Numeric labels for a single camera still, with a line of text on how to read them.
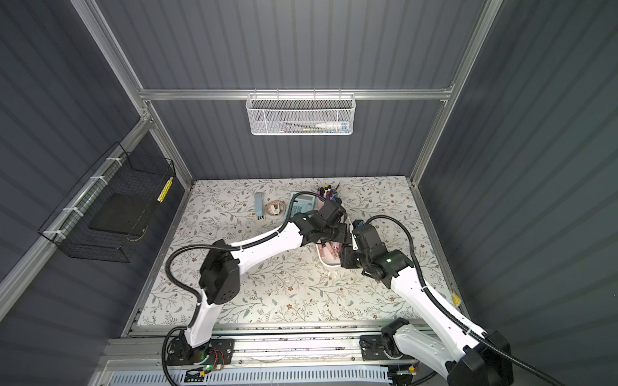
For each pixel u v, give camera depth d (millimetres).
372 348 735
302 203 1090
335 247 937
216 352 722
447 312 434
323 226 670
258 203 1116
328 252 952
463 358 395
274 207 1082
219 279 509
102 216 710
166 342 682
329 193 987
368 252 586
